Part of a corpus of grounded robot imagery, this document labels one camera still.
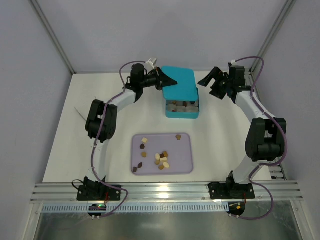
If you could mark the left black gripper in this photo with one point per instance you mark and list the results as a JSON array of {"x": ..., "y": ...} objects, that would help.
[{"x": 159, "y": 80}]

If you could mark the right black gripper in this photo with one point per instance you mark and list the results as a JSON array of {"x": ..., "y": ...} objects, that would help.
[{"x": 219, "y": 85}]

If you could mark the teal box lid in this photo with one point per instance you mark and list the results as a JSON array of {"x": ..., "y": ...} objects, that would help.
[{"x": 185, "y": 89}]

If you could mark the white almond chocolate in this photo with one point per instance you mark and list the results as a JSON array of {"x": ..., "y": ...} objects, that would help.
[{"x": 166, "y": 165}]

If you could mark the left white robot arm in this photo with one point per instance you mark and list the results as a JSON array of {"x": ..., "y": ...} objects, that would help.
[{"x": 102, "y": 118}]

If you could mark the slotted cable duct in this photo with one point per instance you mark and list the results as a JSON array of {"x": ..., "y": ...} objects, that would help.
[{"x": 136, "y": 207}]

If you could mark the right aluminium frame post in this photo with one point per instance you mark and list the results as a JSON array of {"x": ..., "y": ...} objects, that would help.
[{"x": 264, "y": 173}]

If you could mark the lilac plastic tray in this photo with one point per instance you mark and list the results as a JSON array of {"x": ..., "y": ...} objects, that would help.
[{"x": 178, "y": 153}]

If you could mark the caramel round cookie chocolate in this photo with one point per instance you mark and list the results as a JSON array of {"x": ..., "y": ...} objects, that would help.
[{"x": 161, "y": 167}]

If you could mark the aluminium frame post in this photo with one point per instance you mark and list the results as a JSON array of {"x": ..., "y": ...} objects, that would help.
[
  {"x": 51, "y": 34},
  {"x": 264, "y": 173}
]

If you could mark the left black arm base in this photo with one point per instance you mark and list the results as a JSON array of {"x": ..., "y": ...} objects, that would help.
[{"x": 88, "y": 190}]

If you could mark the white oval chocolate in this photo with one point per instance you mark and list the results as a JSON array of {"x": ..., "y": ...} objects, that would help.
[{"x": 157, "y": 156}]

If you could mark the teal chocolate box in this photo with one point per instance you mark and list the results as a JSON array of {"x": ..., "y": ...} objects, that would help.
[{"x": 192, "y": 111}]

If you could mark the caramel heart chocolate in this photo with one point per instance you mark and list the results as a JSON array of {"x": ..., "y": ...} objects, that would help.
[{"x": 178, "y": 137}]

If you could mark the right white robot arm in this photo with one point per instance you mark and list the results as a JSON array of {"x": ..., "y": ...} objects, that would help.
[{"x": 265, "y": 140}]

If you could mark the left aluminium frame post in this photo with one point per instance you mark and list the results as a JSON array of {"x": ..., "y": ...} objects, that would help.
[{"x": 51, "y": 34}]

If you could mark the aluminium mounting rail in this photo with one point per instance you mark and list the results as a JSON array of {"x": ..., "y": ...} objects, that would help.
[{"x": 281, "y": 190}]

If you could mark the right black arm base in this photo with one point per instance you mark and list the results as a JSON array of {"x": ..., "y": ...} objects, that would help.
[{"x": 230, "y": 190}]

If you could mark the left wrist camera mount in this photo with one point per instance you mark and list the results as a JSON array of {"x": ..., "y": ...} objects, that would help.
[{"x": 152, "y": 61}]

